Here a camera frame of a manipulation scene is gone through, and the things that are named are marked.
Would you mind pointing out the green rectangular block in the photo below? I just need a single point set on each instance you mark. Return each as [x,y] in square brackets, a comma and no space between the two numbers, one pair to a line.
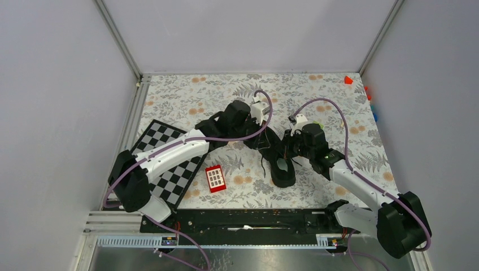
[321,125]

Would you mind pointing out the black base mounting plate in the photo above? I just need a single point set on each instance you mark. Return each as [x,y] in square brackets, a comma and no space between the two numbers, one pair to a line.
[257,227]

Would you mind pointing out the red toy calculator block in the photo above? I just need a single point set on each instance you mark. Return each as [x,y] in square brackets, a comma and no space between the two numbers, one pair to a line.
[215,179]

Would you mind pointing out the black sneaker shoe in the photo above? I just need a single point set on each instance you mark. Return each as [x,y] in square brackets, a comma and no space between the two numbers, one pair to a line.
[272,149]

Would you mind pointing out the orange red toy piece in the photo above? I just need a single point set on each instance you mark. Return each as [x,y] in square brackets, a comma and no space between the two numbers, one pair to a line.
[368,93]

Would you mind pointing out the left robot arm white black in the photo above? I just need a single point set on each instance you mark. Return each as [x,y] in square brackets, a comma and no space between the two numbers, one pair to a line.
[131,174]

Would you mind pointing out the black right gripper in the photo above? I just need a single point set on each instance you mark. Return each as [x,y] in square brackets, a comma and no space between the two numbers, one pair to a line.
[288,138]

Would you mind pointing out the floral patterned table mat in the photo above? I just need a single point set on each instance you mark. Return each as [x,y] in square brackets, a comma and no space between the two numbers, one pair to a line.
[183,101]

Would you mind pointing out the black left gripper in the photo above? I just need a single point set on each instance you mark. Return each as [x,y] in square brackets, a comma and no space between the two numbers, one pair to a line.
[253,144]

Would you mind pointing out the black white chessboard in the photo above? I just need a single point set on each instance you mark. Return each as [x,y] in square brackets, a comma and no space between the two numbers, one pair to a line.
[172,163]

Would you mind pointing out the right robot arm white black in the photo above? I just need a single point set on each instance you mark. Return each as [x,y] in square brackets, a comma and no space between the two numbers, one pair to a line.
[396,220]

